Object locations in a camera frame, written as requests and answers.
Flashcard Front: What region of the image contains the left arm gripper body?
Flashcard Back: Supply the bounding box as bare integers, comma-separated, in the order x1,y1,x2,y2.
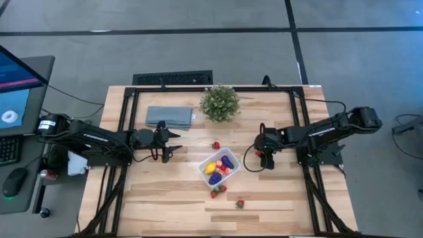
153,120,172,164

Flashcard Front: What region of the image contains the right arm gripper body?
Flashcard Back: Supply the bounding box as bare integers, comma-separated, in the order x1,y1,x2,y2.
253,127,279,171

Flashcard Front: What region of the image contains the clear plastic tupperware container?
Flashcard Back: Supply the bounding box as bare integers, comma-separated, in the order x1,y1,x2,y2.
197,147,242,189

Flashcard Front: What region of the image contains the purple eggplant green cap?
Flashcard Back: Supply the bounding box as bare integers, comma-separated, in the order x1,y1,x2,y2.
220,155,235,170

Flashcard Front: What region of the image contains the purple grape bunch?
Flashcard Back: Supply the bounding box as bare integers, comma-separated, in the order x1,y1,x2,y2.
208,171,223,186

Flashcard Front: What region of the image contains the grey folded cloth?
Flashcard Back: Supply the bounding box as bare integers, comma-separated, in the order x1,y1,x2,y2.
145,105,196,130

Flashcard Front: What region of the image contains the green potted plant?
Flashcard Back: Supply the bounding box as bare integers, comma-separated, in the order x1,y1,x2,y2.
199,84,241,124

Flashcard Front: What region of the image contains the white plastic box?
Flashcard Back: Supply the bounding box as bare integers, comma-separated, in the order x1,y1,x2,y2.
67,150,89,177

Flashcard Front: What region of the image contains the red drink can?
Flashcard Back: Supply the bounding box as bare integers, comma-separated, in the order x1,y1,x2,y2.
39,169,59,182

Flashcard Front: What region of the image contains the grey side desk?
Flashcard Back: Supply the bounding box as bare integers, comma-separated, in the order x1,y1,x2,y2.
0,133,48,215

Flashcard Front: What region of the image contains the black tripod leg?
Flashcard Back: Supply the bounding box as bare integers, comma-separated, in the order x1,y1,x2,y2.
391,114,423,136

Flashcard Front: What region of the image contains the black computer mouse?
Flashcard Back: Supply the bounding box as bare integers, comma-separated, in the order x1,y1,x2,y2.
2,167,29,199

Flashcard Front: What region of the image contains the black keyboard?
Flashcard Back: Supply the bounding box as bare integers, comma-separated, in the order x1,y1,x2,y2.
0,135,23,167

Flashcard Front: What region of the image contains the computer monitor blue screen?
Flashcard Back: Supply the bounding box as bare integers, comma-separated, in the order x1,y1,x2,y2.
0,44,56,137

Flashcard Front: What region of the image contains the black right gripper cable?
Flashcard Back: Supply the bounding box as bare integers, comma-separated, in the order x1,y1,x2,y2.
243,122,268,173

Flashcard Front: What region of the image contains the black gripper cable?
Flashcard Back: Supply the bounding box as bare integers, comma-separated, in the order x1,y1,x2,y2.
131,147,163,163
243,122,268,173

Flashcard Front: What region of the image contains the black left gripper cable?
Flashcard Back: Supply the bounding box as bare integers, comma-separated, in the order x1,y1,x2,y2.
131,147,163,163

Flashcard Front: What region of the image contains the black metal table frame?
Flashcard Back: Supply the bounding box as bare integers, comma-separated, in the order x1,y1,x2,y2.
75,85,361,238

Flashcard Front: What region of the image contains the black cable bundle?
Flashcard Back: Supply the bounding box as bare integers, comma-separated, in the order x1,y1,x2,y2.
261,74,278,89

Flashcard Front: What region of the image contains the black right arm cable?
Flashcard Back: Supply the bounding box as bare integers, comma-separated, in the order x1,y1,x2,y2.
302,97,347,116

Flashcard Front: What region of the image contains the black cable with connector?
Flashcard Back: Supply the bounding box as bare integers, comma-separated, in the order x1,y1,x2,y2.
41,105,104,120

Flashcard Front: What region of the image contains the black monitor cable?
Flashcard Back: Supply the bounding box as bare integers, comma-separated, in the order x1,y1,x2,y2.
45,83,105,106

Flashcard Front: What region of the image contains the black floor cable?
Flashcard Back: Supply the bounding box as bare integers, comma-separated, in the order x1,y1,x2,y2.
389,114,423,163

